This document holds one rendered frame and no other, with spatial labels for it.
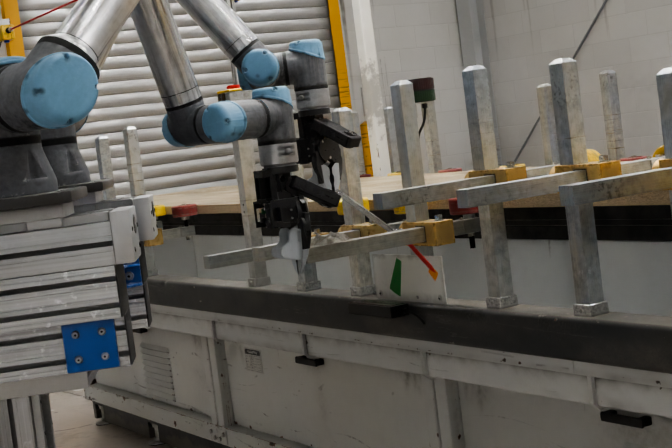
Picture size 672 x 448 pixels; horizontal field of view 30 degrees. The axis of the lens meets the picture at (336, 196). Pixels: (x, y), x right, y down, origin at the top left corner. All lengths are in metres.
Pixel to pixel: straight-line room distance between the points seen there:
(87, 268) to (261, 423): 1.94
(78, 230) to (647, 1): 9.77
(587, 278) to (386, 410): 1.21
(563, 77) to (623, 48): 9.60
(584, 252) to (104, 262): 0.83
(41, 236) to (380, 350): 1.01
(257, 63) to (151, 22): 0.31
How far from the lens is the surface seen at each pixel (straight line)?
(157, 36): 2.40
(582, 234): 2.24
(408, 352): 2.79
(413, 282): 2.66
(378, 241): 2.53
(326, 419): 3.64
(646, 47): 11.65
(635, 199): 2.41
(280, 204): 2.39
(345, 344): 3.01
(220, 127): 2.32
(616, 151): 3.72
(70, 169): 2.67
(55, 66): 2.05
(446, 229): 2.59
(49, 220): 2.15
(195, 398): 4.43
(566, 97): 2.23
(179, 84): 2.41
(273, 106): 2.39
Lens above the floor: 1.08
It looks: 3 degrees down
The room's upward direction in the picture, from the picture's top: 7 degrees counter-clockwise
